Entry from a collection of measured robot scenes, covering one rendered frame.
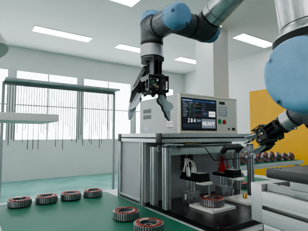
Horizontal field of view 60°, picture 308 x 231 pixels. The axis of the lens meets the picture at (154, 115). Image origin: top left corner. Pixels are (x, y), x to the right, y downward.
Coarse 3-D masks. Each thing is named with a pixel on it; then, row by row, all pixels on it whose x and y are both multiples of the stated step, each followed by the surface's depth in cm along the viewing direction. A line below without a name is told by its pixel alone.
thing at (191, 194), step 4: (184, 192) 135; (188, 192) 132; (192, 192) 134; (196, 192) 135; (184, 196) 135; (188, 196) 132; (192, 196) 134; (196, 196) 135; (184, 200) 134; (188, 200) 132; (192, 200) 133; (196, 200) 135
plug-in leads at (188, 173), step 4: (188, 160) 137; (184, 164) 138; (188, 164) 134; (184, 168) 139; (188, 168) 134; (192, 168) 138; (184, 172) 138; (188, 172) 134; (192, 172) 135; (188, 176) 134
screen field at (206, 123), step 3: (204, 120) 143; (207, 120) 144; (210, 120) 145; (213, 120) 146; (204, 123) 142; (207, 123) 144; (210, 123) 145; (213, 123) 146; (204, 126) 142; (207, 126) 143; (210, 126) 145; (213, 126) 146
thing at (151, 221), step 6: (138, 222) 99; (144, 222) 102; (150, 222) 102; (156, 222) 100; (162, 222) 99; (138, 228) 95; (144, 228) 94; (150, 228) 93; (156, 228) 94; (162, 228) 97
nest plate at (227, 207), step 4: (192, 204) 125; (196, 204) 125; (200, 204) 125; (228, 204) 125; (196, 208) 122; (200, 208) 120; (204, 208) 119; (208, 208) 119; (212, 208) 119; (216, 208) 119; (220, 208) 119; (224, 208) 119; (228, 208) 119; (232, 208) 121; (208, 212) 116; (212, 212) 114; (216, 212) 115
